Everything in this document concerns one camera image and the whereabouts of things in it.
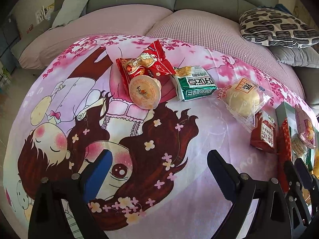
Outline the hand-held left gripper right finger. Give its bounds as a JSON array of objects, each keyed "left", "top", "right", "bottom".
[{"left": 207, "top": 149, "right": 292, "bottom": 239}]

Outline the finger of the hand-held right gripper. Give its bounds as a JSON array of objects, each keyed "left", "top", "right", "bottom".
[
  {"left": 294, "top": 158, "right": 319, "bottom": 205},
  {"left": 283, "top": 160, "right": 312, "bottom": 239}
]

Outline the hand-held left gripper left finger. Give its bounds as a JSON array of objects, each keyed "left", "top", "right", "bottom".
[{"left": 28, "top": 149, "right": 113, "bottom": 239}]

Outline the clear packet with green biscuit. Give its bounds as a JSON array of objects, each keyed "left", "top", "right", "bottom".
[{"left": 290, "top": 133, "right": 303, "bottom": 157}]

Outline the plain red snack packet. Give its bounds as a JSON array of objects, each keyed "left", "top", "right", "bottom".
[{"left": 275, "top": 118, "right": 293, "bottom": 195}]

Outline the pink snack packet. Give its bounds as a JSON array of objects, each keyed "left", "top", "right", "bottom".
[{"left": 295, "top": 105, "right": 316, "bottom": 150}]

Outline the maroon and white biscuit packet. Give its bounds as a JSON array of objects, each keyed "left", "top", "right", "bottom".
[{"left": 250, "top": 111, "right": 277, "bottom": 153}]

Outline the teal tray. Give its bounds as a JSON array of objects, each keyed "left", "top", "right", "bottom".
[{"left": 275, "top": 102, "right": 319, "bottom": 175}]

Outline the clear packet with bun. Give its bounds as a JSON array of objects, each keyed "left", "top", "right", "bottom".
[{"left": 217, "top": 77, "right": 273, "bottom": 133}]

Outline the green and white cookie packet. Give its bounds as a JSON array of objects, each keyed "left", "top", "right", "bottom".
[{"left": 172, "top": 65, "right": 218, "bottom": 102}]

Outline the yellow jelly cup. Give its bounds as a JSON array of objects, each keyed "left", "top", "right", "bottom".
[{"left": 128, "top": 76, "right": 162, "bottom": 110}]

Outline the red printed snack packet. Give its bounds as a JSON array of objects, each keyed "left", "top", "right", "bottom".
[{"left": 115, "top": 40, "right": 176, "bottom": 97}]

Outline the printed cartoon blanket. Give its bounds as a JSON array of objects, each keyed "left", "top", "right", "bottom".
[{"left": 4, "top": 35, "right": 319, "bottom": 239}]

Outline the grey pillow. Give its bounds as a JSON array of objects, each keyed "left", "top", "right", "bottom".
[{"left": 270, "top": 45, "right": 319, "bottom": 69}]

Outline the pink sofa cover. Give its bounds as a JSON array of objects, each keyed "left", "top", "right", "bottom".
[{"left": 19, "top": 4, "right": 306, "bottom": 97}]

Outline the black and white patterned pillow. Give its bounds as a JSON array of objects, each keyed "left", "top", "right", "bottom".
[{"left": 239, "top": 7, "right": 319, "bottom": 49}]

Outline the blue-grey cabinet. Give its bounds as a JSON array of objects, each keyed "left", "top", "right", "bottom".
[{"left": 0, "top": 17, "right": 22, "bottom": 72}]

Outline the blue cloth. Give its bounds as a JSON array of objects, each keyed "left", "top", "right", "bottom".
[{"left": 257, "top": 3, "right": 296, "bottom": 14}]

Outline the light blue pillow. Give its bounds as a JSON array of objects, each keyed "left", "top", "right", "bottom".
[{"left": 51, "top": 0, "right": 95, "bottom": 29}]

